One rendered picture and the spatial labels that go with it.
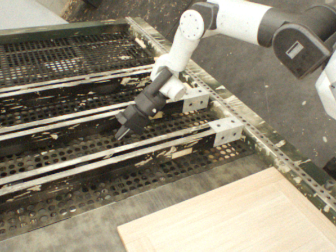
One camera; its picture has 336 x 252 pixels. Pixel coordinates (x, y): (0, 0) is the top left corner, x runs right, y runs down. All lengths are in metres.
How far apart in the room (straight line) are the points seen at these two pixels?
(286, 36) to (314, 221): 0.56
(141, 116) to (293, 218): 0.56
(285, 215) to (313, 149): 1.10
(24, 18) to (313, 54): 3.70
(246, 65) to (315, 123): 0.73
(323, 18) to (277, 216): 0.55
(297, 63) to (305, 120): 1.42
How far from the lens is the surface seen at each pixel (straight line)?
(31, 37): 1.92
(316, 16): 0.75
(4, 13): 4.08
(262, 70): 2.40
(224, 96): 1.35
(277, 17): 0.74
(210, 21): 0.81
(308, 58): 0.70
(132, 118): 1.03
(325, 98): 0.67
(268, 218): 0.96
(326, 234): 1.01
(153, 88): 0.98
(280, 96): 2.25
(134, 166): 1.00
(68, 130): 1.11
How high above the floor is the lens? 1.91
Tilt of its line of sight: 46 degrees down
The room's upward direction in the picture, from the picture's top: 63 degrees counter-clockwise
